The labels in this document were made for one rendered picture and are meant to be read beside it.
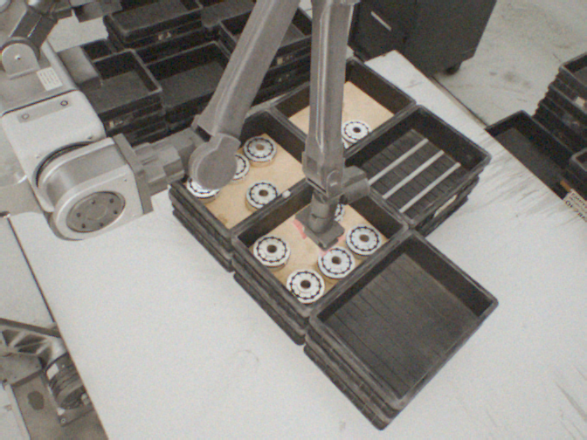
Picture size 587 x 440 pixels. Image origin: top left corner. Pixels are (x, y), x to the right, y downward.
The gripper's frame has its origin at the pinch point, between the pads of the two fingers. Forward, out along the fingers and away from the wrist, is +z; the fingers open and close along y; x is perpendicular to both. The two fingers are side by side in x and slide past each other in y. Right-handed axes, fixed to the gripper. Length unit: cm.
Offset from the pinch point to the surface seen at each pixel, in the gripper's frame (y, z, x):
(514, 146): 9, 76, -154
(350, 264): -3.0, 20.0, -14.3
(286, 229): 18.1, 23.0, -9.7
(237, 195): 36.3, 23.1, -6.3
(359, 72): 47, 15, -70
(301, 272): 3.6, 20.2, -2.0
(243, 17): 130, 47, -86
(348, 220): 8.5, 22.6, -26.1
